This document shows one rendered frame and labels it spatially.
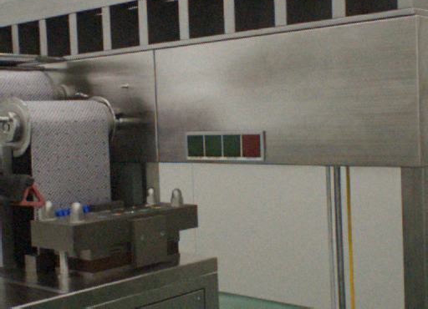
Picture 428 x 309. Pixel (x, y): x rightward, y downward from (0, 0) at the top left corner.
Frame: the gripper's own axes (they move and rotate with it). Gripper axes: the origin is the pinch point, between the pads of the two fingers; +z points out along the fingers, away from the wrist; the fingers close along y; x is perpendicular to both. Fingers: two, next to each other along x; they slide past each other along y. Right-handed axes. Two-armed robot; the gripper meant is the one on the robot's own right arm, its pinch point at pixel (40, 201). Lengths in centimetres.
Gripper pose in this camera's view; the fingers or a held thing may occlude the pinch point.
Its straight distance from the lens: 181.2
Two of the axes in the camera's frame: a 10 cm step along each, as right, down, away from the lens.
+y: 7.4, 0.1, -6.7
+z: 6.0, 4.4, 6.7
